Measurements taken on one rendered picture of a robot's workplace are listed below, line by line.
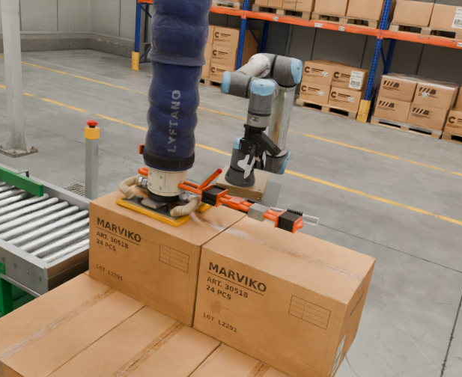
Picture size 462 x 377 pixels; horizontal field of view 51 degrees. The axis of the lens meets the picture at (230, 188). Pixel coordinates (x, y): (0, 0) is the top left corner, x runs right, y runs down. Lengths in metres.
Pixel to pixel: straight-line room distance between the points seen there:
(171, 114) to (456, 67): 8.54
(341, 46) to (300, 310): 9.10
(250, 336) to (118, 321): 0.57
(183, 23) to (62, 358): 1.34
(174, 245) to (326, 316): 0.67
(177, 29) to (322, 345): 1.28
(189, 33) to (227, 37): 8.34
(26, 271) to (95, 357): 0.72
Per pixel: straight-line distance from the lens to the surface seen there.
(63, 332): 2.12
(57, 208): 3.14
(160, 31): 1.93
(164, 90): 1.97
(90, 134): 3.15
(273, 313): 1.88
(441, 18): 8.89
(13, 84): 5.58
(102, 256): 2.31
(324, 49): 10.74
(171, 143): 2.01
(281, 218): 1.89
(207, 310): 2.04
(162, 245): 2.04
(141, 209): 2.13
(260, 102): 1.82
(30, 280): 2.56
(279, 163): 2.81
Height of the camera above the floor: 1.88
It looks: 22 degrees down
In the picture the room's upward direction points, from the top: 7 degrees clockwise
